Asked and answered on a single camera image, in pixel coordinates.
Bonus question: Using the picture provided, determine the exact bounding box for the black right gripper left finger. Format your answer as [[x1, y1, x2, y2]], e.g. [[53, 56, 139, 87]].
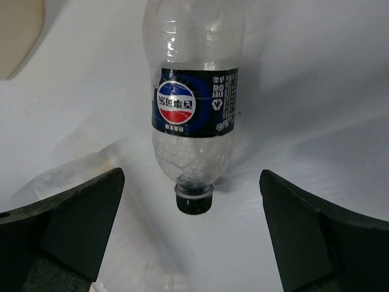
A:
[[1, 168, 125, 291]]

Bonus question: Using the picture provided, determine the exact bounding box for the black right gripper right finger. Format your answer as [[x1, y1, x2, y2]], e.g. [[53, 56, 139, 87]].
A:
[[259, 170, 388, 291]]

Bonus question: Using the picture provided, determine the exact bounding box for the clear Pepsi label bottle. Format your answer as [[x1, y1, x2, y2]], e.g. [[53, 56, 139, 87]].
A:
[[142, 1, 246, 215]]

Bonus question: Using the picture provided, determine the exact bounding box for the beige plastic bin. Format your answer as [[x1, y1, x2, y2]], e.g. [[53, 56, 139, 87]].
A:
[[1, 0, 50, 81]]

